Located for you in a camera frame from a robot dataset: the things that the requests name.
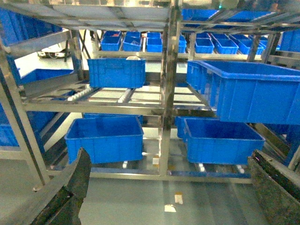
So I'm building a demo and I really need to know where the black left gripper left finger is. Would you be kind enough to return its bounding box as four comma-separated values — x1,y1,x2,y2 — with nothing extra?
0,147,91,225

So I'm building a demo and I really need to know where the blue crate with white plate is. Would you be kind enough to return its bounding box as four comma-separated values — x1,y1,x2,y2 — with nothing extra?
87,58,146,88

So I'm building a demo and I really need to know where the blue bin bottom right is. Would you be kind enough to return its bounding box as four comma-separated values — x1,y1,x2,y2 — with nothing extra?
183,118,265,165

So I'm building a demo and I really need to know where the blue bin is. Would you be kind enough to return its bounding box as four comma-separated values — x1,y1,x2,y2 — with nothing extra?
65,116,144,164
183,118,265,165

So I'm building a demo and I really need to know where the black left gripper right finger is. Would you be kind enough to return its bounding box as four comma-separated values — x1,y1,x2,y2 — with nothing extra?
247,150,300,225

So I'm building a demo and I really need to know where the stainless steel roller shelf rack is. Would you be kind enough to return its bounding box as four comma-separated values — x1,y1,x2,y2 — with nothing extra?
0,0,300,188

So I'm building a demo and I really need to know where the white plate in crate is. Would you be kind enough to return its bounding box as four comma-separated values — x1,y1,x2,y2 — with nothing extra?
126,56,141,60

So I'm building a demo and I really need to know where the large blue bin right shelf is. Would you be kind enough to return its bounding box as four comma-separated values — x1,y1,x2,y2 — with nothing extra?
186,60,300,125

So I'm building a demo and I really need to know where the blue bin bottom left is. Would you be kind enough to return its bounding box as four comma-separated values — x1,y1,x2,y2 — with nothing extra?
65,116,144,164

